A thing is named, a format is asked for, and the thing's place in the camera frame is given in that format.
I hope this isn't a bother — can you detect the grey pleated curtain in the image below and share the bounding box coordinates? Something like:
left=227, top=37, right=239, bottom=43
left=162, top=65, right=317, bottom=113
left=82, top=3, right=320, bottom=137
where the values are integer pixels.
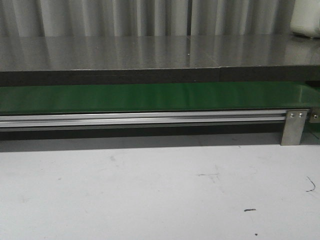
left=0, top=0, right=295, bottom=37

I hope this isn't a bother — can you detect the dark raised platform slab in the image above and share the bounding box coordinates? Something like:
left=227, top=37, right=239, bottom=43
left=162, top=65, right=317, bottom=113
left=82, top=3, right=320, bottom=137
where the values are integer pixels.
left=0, top=34, right=320, bottom=87

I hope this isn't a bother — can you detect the aluminium conveyor side rail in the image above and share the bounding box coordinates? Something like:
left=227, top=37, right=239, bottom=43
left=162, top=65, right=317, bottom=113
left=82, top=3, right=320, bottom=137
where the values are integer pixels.
left=0, top=107, right=312, bottom=133

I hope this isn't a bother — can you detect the green conveyor belt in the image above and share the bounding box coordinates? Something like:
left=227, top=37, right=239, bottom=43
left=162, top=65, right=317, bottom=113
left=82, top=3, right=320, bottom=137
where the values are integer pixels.
left=0, top=81, right=320, bottom=115

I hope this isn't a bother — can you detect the steel conveyor support bracket right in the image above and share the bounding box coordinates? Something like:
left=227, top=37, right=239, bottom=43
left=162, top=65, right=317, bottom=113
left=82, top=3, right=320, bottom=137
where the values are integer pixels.
left=280, top=109, right=308, bottom=146

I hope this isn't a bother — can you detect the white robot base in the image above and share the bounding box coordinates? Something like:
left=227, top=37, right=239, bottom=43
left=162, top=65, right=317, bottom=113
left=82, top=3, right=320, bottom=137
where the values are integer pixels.
left=290, top=0, right=320, bottom=38

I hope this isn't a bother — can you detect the conveyor end plate right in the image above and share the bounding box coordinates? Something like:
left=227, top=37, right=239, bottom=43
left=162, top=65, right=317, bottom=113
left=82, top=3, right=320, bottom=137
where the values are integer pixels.
left=309, top=107, right=320, bottom=124

